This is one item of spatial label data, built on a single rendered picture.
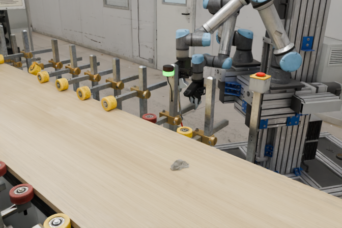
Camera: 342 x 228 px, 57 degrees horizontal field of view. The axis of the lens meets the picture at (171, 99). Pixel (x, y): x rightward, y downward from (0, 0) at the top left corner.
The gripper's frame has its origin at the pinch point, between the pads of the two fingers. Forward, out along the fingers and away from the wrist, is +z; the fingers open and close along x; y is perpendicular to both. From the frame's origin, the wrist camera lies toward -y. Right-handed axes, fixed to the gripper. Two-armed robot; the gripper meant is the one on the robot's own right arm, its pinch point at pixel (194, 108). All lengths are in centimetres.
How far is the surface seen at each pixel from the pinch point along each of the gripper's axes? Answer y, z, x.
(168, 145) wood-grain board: -58, -9, -29
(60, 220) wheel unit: -118, -10, -35
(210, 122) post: -26.5, -9.1, -30.7
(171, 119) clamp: -28.4, -3.6, -4.5
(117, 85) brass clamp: -28, -13, 43
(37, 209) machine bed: -115, 1, -12
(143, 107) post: -27.6, -4.3, 19.4
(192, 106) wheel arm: -3.8, -3.2, -1.5
